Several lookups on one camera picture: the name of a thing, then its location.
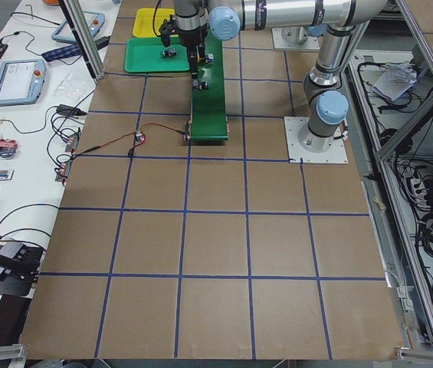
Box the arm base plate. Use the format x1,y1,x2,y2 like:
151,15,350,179
272,26,320,52
284,117,349,165

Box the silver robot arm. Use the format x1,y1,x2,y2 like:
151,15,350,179
303,25,353,138
173,0,386,87

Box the far blue teach pendant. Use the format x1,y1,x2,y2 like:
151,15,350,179
51,11,107,44

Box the blue plaid pouch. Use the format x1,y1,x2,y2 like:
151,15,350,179
41,44,81,62

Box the yellow plastic tray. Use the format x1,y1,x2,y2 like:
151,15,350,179
133,8,175,38

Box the blue teach pendant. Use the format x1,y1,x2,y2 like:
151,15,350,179
51,11,107,44
0,59,47,107

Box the green conveyor belt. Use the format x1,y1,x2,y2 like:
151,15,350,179
186,31,228,142

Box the green push button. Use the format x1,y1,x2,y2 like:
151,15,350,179
161,48,177,58
192,79,209,90

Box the small red-lit circuit board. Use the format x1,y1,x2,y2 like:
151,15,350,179
134,130,146,146

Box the aluminium frame post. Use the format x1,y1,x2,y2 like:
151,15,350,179
58,0,105,81

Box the near blue teach pendant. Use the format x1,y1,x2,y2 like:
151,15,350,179
0,59,47,107

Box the green plastic tray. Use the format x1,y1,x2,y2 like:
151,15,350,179
124,37,189,73

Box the red black wire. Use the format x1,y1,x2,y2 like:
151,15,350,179
72,122,189,159

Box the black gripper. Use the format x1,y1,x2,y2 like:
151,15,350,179
177,28,207,79

